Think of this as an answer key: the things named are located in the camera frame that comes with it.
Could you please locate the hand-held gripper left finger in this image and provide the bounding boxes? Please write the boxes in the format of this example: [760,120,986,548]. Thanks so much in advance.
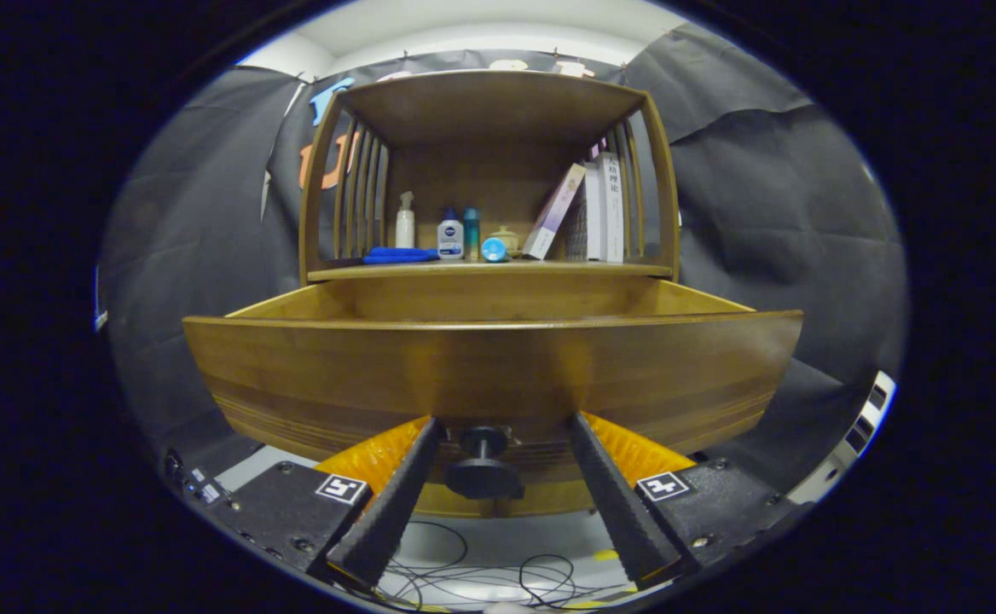
[194,415,446,591]

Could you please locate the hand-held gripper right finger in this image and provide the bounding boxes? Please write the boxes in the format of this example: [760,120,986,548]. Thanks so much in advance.
[568,412,806,591]

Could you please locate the wooden drawer with black knob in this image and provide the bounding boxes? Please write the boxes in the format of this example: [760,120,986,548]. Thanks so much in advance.
[182,275,804,519]

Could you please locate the wooden countertop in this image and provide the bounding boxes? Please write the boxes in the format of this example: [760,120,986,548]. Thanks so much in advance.
[306,258,674,282]

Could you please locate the wooden cabinet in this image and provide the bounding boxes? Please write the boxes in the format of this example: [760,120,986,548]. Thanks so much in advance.
[298,70,682,284]

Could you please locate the black power box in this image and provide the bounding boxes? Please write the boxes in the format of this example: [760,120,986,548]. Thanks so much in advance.
[164,449,230,506]

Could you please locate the blue folded cloth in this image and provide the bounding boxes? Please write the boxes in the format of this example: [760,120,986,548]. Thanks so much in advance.
[362,247,441,265]

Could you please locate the dark patterned book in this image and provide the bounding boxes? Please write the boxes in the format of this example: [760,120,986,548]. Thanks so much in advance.
[565,192,588,261]

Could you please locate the white lotion bottle blue cap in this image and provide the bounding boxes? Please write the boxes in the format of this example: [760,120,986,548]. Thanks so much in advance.
[437,208,465,260]

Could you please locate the white slotted panel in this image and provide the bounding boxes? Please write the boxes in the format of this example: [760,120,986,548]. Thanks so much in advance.
[788,369,898,504]

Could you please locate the white pump bottle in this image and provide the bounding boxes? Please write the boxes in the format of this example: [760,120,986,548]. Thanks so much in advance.
[395,191,416,250]

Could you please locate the thin white book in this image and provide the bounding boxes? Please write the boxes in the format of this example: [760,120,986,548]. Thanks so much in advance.
[583,162,603,262]

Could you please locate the white book with printed spine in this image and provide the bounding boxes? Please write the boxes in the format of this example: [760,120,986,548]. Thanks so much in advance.
[596,152,625,263]

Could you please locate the purple white book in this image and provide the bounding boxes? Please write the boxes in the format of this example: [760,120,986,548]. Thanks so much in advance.
[522,163,588,260]

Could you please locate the black floor cables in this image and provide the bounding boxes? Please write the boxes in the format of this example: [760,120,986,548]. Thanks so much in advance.
[353,520,610,611]

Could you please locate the white frame piece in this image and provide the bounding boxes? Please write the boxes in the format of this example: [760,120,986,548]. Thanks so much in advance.
[93,264,111,332]

